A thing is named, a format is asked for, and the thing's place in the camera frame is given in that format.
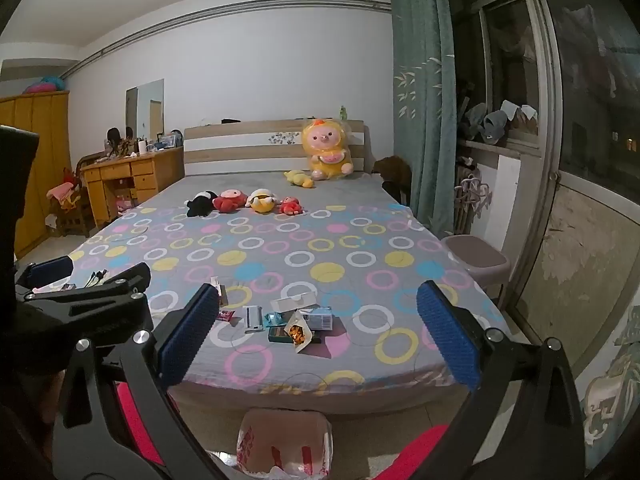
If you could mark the wooden chair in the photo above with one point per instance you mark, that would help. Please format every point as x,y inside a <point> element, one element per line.
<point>75,217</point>

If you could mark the black white plush toy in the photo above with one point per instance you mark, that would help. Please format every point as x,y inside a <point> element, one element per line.
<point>202,205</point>

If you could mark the grey slipper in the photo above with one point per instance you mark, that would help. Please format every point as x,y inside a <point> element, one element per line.
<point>494,126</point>
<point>474,116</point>

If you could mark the teal leaf-print curtain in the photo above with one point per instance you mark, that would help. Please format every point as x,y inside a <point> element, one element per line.
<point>610,390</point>
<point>420,85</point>

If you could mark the small teal packet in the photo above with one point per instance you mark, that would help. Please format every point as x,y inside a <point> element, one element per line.
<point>272,319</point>

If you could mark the white panel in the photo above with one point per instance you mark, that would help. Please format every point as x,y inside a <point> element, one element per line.
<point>510,195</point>

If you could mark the wooden desk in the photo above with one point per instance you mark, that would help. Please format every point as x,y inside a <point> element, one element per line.
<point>145,170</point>

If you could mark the white-framed window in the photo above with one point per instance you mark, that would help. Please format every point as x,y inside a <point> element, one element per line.
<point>595,85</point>

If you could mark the grey plastic stool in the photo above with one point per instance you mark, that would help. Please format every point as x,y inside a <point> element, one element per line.
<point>475,255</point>

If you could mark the dark green box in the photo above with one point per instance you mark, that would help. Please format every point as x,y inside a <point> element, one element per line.
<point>276,336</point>

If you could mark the large yellow plush doll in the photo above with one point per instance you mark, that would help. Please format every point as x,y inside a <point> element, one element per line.
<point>325,145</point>

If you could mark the white paper roll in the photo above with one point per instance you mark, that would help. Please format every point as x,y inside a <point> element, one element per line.
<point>141,147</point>

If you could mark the pale pink small box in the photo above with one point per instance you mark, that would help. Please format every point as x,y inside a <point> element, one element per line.
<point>222,295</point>

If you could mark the circle-print bed sheet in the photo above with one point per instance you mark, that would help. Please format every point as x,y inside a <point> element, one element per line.
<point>310,240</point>

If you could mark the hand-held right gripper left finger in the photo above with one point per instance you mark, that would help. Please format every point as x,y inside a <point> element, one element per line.
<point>187,335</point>

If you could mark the white plastic bag red print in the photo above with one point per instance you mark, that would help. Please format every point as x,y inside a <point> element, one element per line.
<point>270,435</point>

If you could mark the black-haired doll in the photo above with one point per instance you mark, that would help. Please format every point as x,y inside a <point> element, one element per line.
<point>114,139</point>

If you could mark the snack bag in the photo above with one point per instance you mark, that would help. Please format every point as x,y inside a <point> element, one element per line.
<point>300,332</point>

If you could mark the blue white box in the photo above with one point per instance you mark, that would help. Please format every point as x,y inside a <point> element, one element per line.
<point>322,318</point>

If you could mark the wall mirror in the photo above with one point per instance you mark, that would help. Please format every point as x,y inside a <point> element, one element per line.
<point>150,105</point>

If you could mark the small red packet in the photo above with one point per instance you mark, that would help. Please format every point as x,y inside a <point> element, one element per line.
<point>225,316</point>

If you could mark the brown plush toy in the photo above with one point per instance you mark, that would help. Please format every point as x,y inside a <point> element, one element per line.
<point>395,172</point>

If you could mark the small red plush toy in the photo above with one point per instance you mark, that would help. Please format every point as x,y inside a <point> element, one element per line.
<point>290,206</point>

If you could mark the pink blue bundle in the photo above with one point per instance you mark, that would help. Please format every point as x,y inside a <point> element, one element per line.
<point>45,85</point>

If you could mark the yellow duck plush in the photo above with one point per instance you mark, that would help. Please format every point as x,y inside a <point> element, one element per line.
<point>299,178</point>

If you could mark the grey wall pipe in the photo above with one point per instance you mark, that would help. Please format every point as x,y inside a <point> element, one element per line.
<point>280,3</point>

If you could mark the pink cloth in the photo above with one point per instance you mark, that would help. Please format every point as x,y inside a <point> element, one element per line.
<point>61,191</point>

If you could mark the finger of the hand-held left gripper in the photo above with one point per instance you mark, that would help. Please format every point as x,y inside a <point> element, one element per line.
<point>127,280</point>
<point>47,268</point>

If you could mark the wooden bed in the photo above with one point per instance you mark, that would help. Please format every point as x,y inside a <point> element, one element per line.
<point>240,152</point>

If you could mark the blue framed picture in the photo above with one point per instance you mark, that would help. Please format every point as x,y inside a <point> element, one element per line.
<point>170,139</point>

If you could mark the yellow white plush toy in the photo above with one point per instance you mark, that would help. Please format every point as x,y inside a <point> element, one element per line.
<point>261,201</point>

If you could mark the yellow wooden wardrobe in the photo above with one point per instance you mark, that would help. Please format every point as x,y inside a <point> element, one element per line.
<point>50,135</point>

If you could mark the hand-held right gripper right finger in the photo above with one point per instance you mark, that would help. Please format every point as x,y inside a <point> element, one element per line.
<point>447,335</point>

